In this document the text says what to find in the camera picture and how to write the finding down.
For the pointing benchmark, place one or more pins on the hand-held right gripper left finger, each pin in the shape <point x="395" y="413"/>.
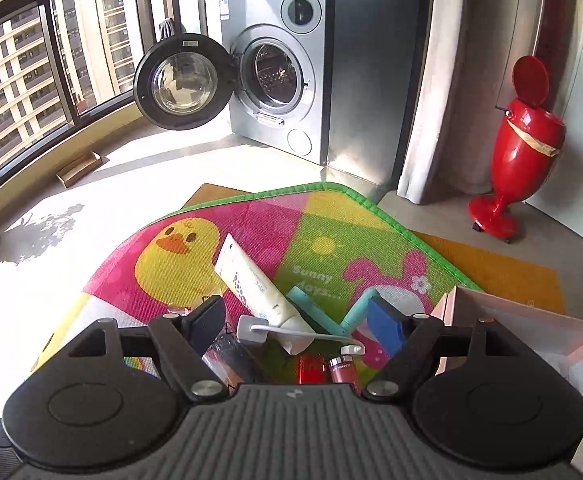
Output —
<point x="207" y="322"/>

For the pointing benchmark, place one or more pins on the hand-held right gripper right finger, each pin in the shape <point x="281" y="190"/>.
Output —
<point x="386" y="325"/>

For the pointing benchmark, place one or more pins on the white cream tube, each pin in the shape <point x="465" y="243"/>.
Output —
<point x="251" y="280"/>

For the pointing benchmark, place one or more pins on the light blue plastic tool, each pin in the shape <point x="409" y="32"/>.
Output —
<point x="355" y="316"/>

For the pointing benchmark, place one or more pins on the clear plastic packet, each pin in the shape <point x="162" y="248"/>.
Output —
<point x="226" y="355"/>

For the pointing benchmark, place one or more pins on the pink lip gloss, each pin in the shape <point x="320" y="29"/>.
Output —
<point x="344" y="372"/>

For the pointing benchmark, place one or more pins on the orange floor mat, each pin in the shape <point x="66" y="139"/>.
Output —
<point x="496" y="270"/>

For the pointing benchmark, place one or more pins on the colourful cartoon play mat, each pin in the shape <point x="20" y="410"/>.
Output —
<point x="291" y="230"/>

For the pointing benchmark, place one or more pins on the brown floor mat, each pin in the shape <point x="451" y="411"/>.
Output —
<point x="211" y="197"/>

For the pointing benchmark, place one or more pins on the flat brown cardboard box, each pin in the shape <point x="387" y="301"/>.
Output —
<point x="78" y="170"/>

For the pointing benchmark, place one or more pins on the red trash bin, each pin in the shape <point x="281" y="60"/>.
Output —
<point x="521" y="160"/>

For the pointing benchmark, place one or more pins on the grey curtain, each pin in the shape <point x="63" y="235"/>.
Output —
<point x="446" y="110"/>

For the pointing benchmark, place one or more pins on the tall grey cabinet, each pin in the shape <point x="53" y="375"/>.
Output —
<point x="371" y="85"/>

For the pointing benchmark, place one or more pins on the silver washing machine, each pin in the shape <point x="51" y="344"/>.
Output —
<point x="311" y="85"/>

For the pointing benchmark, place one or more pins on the black framed window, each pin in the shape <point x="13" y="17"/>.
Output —
<point x="16" y="85"/>

